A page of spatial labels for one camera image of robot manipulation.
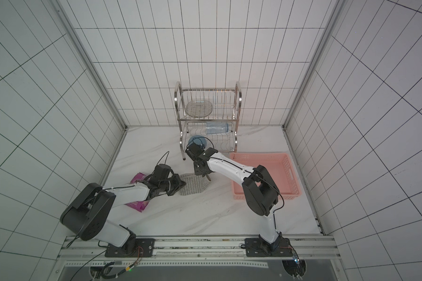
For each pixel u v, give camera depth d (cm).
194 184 92
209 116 85
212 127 115
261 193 49
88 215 44
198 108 92
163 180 74
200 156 65
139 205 80
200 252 73
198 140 103
